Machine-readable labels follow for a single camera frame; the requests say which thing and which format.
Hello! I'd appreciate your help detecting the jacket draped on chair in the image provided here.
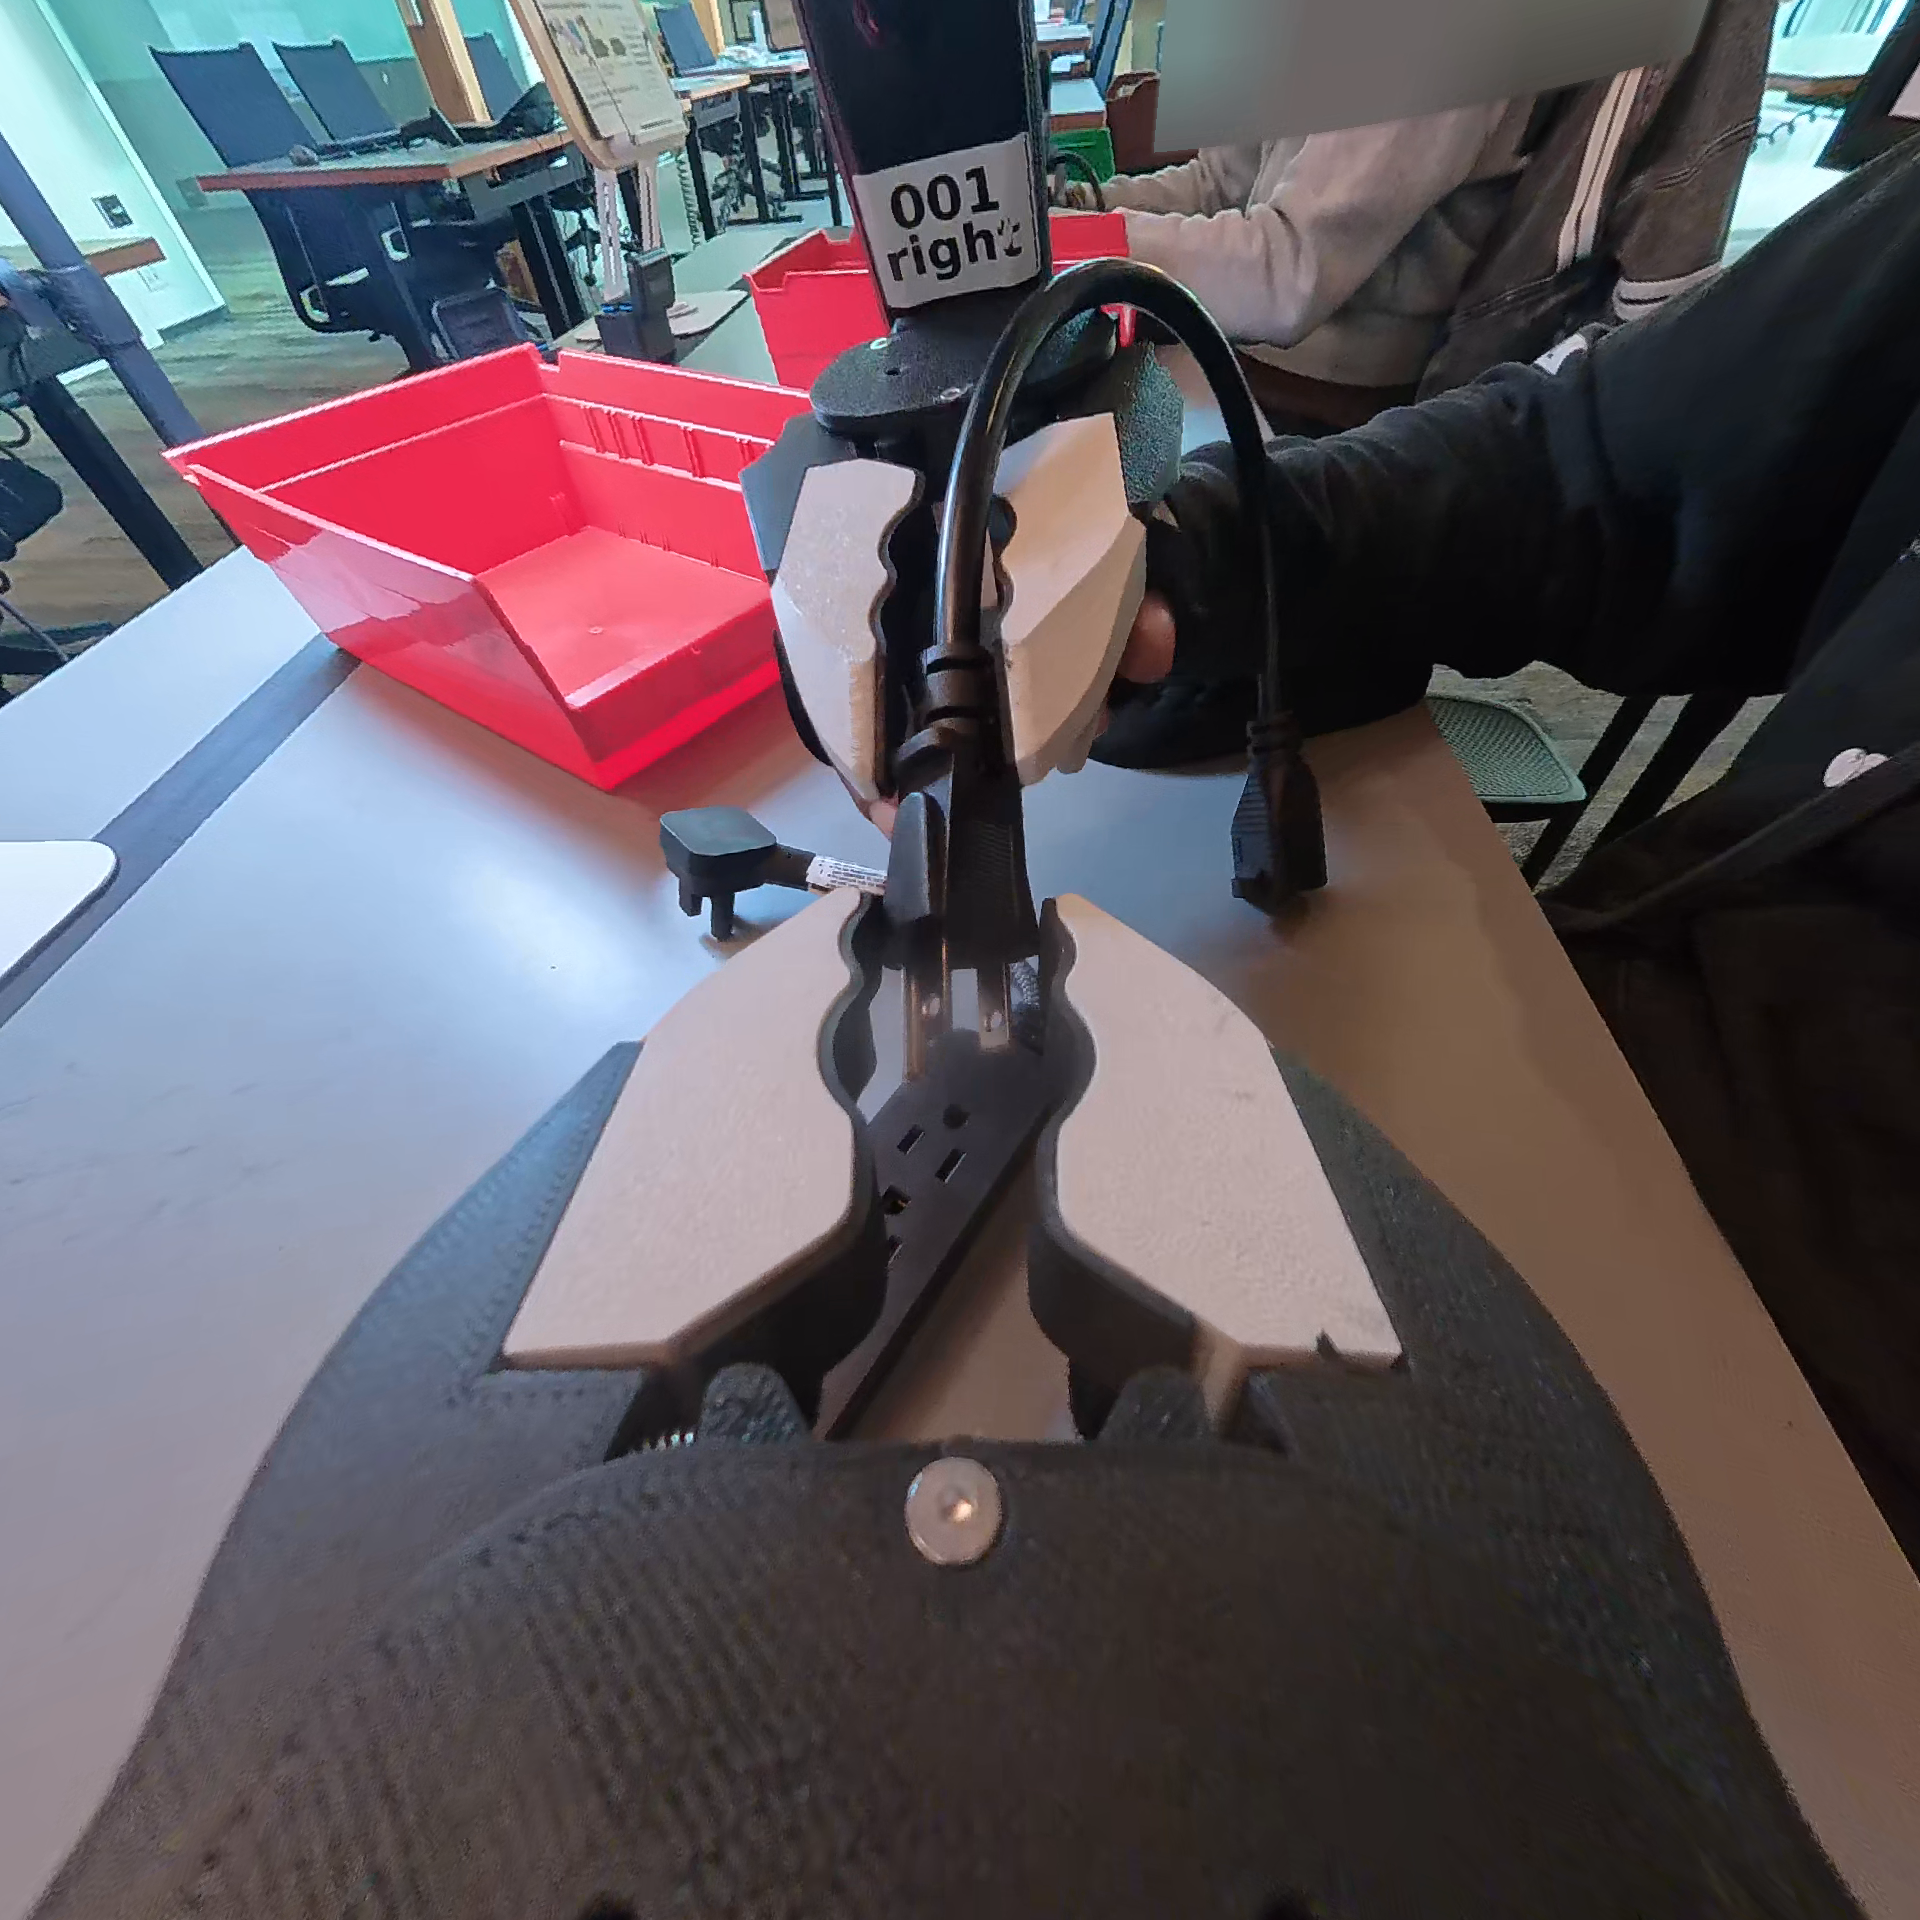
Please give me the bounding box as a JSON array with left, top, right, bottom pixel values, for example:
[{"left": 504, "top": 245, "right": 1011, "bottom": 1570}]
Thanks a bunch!
[{"left": 1410, "top": 0, "right": 1783, "bottom": 397}]

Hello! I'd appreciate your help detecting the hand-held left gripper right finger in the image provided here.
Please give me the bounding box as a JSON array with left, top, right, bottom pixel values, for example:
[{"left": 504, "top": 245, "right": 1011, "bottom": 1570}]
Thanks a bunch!
[{"left": 1029, "top": 893, "right": 1407, "bottom": 1379}]

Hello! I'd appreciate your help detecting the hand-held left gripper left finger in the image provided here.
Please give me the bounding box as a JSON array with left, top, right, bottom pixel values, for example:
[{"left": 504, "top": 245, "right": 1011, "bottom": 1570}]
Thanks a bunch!
[{"left": 504, "top": 892, "right": 887, "bottom": 1373}]

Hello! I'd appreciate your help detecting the black power cord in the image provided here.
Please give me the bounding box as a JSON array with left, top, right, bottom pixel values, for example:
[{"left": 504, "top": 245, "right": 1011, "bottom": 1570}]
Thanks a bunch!
[{"left": 884, "top": 258, "right": 1331, "bottom": 968}]

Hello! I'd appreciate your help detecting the person's right forearm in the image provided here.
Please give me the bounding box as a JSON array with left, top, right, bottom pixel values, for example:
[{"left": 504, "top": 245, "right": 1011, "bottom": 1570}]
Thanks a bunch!
[{"left": 1268, "top": 336, "right": 1816, "bottom": 750}]

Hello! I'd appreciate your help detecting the black office chair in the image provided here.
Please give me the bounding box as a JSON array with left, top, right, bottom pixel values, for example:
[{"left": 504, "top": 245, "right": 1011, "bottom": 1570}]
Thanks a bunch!
[{"left": 277, "top": 209, "right": 514, "bottom": 375}]

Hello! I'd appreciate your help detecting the wooden top office desk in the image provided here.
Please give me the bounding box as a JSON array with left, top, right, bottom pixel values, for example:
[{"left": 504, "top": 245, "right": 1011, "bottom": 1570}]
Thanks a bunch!
[{"left": 192, "top": 123, "right": 600, "bottom": 384}]

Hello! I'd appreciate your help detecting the red plastic bin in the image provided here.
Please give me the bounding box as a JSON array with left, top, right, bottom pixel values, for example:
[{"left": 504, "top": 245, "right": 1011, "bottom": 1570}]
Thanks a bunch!
[
  {"left": 160, "top": 340, "right": 816, "bottom": 793},
  {"left": 737, "top": 209, "right": 1131, "bottom": 396}
]

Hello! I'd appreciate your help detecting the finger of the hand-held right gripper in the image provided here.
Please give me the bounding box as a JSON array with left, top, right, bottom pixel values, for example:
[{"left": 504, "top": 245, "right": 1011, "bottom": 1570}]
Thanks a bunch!
[
  {"left": 771, "top": 458, "right": 928, "bottom": 806},
  {"left": 992, "top": 414, "right": 1154, "bottom": 780}
]

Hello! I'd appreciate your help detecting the person's right hand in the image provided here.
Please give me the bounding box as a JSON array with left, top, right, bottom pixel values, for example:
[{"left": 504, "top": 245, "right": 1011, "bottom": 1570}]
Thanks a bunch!
[{"left": 1092, "top": 442, "right": 1353, "bottom": 769}]

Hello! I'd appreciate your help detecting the wooden board easel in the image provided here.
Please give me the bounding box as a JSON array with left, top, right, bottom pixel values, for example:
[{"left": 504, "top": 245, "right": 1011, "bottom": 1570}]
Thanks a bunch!
[{"left": 508, "top": 0, "right": 696, "bottom": 247}]

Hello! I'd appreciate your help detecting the black power strip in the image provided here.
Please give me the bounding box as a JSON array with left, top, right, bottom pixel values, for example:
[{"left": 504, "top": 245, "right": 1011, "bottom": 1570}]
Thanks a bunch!
[{"left": 812, "top": 959, "right": 1083, "bottom": 1445}]

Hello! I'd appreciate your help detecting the white document stand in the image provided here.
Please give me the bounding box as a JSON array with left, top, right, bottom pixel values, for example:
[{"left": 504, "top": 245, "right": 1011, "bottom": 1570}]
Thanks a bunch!
[{"left": 0, "top": 836, "right": 120, "bottom": 993}]

